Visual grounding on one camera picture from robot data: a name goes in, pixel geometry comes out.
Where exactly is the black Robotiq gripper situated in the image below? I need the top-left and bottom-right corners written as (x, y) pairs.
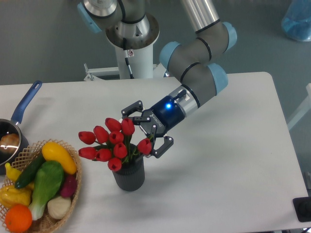
top-left (121, 96), bottom-right (185, 159)

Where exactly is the red tulip bouquet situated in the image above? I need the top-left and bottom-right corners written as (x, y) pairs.
top-left (78, 118), bottom-right (153, 172)

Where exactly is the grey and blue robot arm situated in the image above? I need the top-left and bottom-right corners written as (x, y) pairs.
top-left (122, 0), bottom-right (237, 158)

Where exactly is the dark grey ribbed vase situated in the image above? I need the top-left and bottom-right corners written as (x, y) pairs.
top-left (112, 144), bottom-right (145, 191)

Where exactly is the yellow squash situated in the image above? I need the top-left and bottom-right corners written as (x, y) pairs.
top-left (42, 142), bottom-right (77, 175)

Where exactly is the purple red radish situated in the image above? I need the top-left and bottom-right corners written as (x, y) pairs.
top-left (60, 175), bottom-right (77, 198)

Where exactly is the green bok choy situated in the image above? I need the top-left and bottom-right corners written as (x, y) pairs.
top-left (29, 161), bottom-right (64, 221)

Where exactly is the white garlic bulb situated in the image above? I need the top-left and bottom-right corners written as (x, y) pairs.
top-left (47, 196), bottom-right (71, 219)

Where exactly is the woven wicker basket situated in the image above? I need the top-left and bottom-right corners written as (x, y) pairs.
top-left (11, 139), bottom-right (82, 233)

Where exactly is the dark green cucumber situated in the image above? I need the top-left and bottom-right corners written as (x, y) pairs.
top-left (15, 153), bottom-right (46, 189)

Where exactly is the brown bread roll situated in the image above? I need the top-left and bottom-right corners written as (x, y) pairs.
top-left (0, 133), bottom-right (19, 154)

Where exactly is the orange fruit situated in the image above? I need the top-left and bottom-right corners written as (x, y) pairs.
top-left (4, 204), bottom-right (32, 233)

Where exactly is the black device at edge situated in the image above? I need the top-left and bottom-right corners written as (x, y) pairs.
top-left (293, 197), bottom-right (311, 222)

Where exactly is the blue transparent bag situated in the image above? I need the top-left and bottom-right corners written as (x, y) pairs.
top-left (281, 0), bottom-right (311, 42)

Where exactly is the white table clamp bracket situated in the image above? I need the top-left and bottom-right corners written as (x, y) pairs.
top-left (83, 63), bottom-right (170, 81)

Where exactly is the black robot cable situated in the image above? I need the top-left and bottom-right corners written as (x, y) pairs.
top-left (122, 37), bottom-right (135, 80)

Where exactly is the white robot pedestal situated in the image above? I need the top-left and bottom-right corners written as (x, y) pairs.
top-left (77, 0), bottom-right (160, 80)

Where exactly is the blue handled saucepan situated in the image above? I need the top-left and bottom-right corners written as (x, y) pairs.
top-left (0, 81), bottom-right (42, 175)

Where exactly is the white frame right edge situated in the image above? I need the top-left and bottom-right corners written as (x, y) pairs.
top-left (287, 83), bottom-right (311, 131)

